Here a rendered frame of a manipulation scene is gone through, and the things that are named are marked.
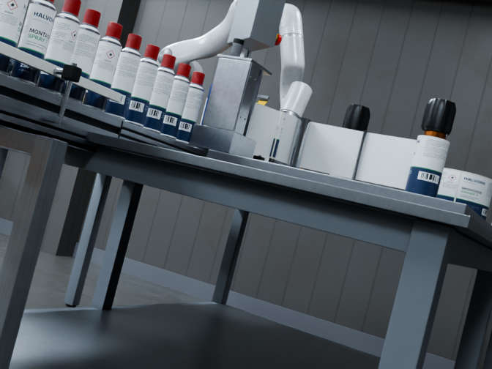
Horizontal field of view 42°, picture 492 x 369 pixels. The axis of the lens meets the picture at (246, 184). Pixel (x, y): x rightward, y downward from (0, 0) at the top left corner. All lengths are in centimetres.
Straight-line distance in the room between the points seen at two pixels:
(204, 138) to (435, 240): 84
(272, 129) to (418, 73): 280
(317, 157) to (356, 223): 89
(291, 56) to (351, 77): 235
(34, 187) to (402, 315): 66
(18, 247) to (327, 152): 111
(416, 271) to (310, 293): 356
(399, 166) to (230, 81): 56
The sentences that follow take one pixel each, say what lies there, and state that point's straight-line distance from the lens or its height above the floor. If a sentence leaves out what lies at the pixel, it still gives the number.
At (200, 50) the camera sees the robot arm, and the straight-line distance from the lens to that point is 268.
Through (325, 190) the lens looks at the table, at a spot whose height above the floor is 82.
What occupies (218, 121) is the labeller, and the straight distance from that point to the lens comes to 175.
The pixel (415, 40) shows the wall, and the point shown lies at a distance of 476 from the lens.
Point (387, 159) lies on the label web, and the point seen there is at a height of 99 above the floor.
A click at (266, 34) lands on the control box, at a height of 132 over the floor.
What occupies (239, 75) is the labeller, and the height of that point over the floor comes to 109.
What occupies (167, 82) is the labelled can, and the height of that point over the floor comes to 101.
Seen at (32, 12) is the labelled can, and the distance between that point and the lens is 135.
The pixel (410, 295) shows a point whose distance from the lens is 111.
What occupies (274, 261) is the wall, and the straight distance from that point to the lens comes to 472.
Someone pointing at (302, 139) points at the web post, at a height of 100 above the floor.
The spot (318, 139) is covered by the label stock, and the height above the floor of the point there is 102.
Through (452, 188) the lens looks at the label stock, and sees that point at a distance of 207.
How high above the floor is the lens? 76
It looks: 2 degrees up
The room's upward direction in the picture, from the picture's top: 14 degrees clockwise
